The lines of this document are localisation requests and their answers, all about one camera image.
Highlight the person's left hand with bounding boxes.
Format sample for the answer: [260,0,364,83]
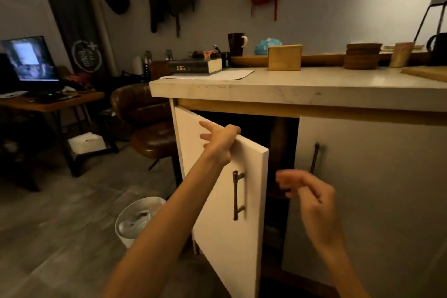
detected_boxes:
[199,121,242,166]

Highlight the person's right hand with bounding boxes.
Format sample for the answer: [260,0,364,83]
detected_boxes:
[275,169,345,251]

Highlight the white cabinet door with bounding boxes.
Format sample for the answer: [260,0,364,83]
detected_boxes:
[173,106,269,298]
[282,116,447,298]

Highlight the person's right forearm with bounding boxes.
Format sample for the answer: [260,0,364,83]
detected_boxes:
[316,237,371,298]

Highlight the person's left forearm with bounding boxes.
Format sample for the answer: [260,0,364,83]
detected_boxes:
[101,155,227,298]

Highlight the kitchen island cabinet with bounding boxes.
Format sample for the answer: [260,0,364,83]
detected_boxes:
[149,67,447,298]

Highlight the white paper sheet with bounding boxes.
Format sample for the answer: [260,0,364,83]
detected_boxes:
[160,70,255,81]

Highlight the thick black book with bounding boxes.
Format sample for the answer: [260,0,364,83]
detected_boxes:
[168,58,223,75]

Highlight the brown leather chair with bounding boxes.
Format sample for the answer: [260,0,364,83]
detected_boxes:
[111,83,179,171]

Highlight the red tool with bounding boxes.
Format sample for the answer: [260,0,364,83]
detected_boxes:
[190,49,221,59]

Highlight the dark mug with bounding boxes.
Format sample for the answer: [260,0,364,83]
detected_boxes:
[228,32,249,57]

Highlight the teal tissue box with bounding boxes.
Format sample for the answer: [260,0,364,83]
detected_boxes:
[254,38,283,56]

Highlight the square wooden block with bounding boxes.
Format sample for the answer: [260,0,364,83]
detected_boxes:
[268,44,304,71]

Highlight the white trash bin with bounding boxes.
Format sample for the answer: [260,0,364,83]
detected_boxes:
[115,197,167,249]

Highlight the long wooden tray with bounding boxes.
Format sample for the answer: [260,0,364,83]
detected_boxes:
[230,51,433,68]

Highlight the white cardboard box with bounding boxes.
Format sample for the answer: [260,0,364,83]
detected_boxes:
[68,132,107,155]

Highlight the stack of wooden coasters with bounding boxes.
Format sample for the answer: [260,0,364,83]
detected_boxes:
[343,43,383,70]

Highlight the black keyboard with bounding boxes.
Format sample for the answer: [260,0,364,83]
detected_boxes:
[35,93,81,103]

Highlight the white plate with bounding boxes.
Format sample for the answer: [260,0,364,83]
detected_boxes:
[381,44,425,52]

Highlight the wooden desk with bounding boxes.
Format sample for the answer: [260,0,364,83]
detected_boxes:
[0,91,119,178]

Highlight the wooden cutting board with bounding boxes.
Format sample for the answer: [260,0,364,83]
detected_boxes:
[400,65,447,83]

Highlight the dark door with chalk sign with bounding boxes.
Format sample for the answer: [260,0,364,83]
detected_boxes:
[40,0,109,79]

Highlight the black kettle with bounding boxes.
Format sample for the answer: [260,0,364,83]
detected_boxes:
[426,32,447,66]

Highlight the computer monitor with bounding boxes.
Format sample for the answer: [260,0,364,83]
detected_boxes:
[0,36,61,83]

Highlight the black metal stand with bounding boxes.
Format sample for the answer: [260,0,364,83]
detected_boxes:
[414,1,447,43]

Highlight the bronze door handle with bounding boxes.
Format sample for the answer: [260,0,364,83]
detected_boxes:
[233,170,246,221]
[310,142,320,175]

